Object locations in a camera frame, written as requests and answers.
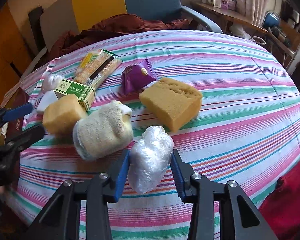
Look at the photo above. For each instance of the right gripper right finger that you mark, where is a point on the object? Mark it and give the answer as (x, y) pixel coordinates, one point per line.
(187, 182)

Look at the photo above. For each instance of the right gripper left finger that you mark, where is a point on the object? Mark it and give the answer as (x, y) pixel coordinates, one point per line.
(113, 181)

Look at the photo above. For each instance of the large yellow sponge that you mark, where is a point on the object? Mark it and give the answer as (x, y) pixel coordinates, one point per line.
(173, 102)

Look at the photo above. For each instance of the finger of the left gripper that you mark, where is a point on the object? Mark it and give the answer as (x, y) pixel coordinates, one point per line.
(22, 141)
(7, 115)

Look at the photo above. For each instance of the wooden side shelf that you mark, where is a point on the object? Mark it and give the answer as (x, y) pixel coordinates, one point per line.
(235, 17)

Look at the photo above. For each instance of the maroon cloth on chair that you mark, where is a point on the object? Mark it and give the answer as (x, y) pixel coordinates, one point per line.
(115, 26)

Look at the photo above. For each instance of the clear plastic bag ball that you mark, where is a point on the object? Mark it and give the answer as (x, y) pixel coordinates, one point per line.
(149, 159)

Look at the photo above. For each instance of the green cracker packet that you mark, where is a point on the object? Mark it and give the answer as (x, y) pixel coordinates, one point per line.
(95, 67)

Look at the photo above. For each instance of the cream rolled sock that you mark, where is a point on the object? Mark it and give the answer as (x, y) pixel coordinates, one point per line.
(104, 132)

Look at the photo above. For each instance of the pink box on shelf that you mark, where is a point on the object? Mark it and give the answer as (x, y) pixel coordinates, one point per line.
(228, 5)

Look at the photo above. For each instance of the yellow sponge block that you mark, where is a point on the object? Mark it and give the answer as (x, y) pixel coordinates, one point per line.
(61, 116)

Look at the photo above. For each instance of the tricolour chair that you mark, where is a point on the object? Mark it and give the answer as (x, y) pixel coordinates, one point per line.
(80, 15)

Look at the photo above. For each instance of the green white small box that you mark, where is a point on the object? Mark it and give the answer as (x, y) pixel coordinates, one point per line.
(85, 94)

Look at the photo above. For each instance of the white soap bar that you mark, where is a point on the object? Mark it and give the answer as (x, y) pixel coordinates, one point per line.
(48, 98)

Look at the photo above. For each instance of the purple snack packet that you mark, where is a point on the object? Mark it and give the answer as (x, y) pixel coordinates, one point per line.
(138, 76)

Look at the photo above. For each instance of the red cloth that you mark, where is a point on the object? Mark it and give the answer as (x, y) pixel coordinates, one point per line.
(281, 209)

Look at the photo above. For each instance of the wooden wardrobe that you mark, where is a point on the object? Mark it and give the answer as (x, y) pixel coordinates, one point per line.
(15, 55)

